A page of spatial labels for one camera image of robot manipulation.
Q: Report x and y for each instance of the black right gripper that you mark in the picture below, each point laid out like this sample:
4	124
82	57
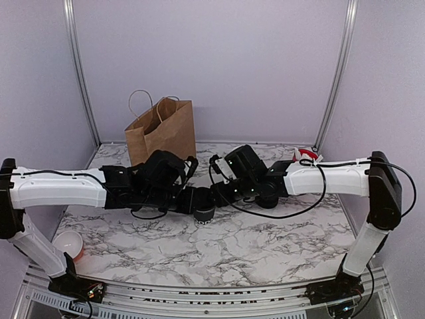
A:
219	202

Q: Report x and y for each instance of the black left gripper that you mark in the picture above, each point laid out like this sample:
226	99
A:
188	206

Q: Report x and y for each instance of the brown paper bag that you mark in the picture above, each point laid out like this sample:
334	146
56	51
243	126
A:
167	125

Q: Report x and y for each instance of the single black coffee cup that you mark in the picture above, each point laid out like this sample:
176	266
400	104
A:
204	216

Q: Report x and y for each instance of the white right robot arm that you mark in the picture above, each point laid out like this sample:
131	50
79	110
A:
372	180

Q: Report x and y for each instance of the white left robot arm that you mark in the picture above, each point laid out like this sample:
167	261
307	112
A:
22	188

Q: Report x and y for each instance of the stack of black lids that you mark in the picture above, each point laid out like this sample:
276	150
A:
267	202

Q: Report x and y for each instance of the red utensil cup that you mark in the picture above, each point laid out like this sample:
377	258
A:
306	156

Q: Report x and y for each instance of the orange white bowl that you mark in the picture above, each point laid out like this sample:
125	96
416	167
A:
70	242

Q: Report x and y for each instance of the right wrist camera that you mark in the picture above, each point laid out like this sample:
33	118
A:
221	167

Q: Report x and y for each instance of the front aluminium rail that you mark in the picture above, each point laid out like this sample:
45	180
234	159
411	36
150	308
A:
129	300

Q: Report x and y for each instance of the left aluminium frame post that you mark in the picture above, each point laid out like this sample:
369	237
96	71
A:
79	70

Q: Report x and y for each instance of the aluminium frame post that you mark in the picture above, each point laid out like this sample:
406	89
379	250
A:
343	56
79	70

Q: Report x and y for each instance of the right aluminium frame post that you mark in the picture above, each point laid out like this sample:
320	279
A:
343	56

